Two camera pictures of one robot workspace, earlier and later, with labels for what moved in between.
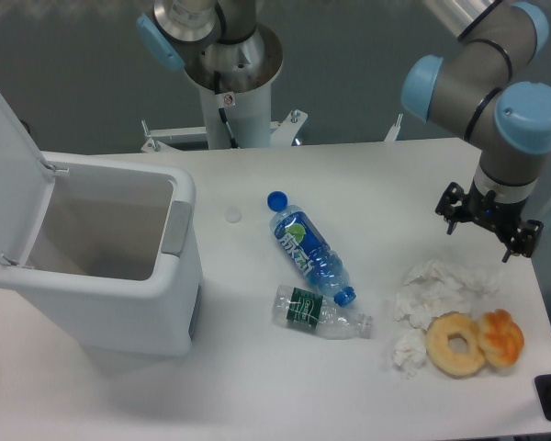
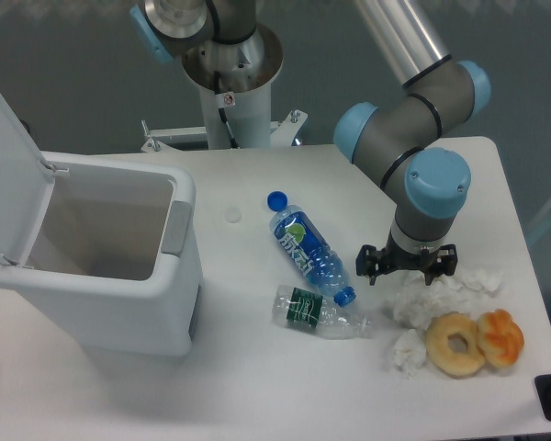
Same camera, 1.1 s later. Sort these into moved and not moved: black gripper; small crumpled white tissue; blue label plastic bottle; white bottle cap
Moved: black gripper
Not moved: blue label plastic bottle; white bottle cap; small crumpled white tissue
